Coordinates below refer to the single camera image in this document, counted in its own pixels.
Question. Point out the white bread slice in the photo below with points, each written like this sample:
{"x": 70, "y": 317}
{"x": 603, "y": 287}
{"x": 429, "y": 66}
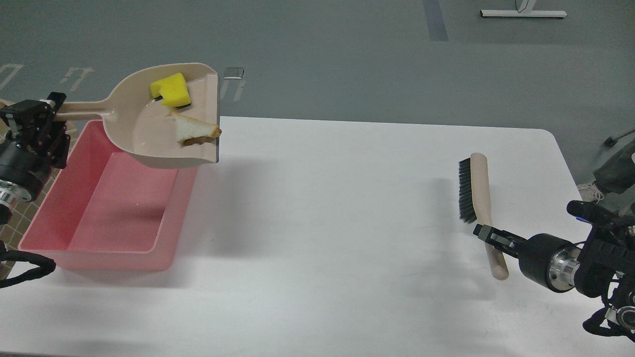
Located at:
{"x": 191, "y": 131}

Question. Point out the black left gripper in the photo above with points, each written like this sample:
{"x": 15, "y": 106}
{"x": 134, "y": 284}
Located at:
{"x": 33, "y": 126}

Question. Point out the person in grey clothes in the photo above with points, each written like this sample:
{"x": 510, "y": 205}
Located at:
{"x": 616, "y": 175}

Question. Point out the white stand base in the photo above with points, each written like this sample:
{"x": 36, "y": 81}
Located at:
{"x": 524, "y": 10}

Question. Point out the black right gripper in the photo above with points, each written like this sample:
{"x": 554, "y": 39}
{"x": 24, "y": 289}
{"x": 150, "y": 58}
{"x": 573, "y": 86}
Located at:
{"x": 547, "y": 260}

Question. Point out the beige plastic dustpan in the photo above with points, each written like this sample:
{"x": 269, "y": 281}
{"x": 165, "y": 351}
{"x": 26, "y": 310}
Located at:
{"x": 145, "y": 128}

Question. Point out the silver floor plate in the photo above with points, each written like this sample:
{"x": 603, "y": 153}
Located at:
{"x": 234, "y": 73}

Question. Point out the pink plastic bin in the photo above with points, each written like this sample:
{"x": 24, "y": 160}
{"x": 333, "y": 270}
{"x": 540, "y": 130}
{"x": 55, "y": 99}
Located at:
{"x": 107, "y": 211}

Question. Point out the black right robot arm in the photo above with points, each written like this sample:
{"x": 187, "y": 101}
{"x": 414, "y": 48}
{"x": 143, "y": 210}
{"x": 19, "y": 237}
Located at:
{"x": 602, "y": 266}

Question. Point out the yellow green sponge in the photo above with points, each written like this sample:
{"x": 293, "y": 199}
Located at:
{"x": 171, "y": 91}

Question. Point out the beige hand brush black bristles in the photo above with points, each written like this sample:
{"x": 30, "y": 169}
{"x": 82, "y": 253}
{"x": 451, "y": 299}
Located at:
{"x": 474, "y": 204}

